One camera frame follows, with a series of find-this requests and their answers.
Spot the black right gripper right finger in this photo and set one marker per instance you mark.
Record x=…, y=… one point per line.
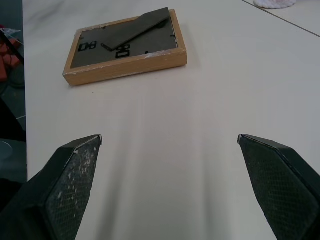
x=280, y=185

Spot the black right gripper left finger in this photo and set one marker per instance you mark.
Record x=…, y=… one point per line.
x=62, y=190

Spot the grey round disc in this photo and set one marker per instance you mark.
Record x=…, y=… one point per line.
x=5, y=150

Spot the clear plastic bag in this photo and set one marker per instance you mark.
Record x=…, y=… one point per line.
x=11, y=33

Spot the wooden picture frame face-down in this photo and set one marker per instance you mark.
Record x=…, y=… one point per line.
x=125, y=50

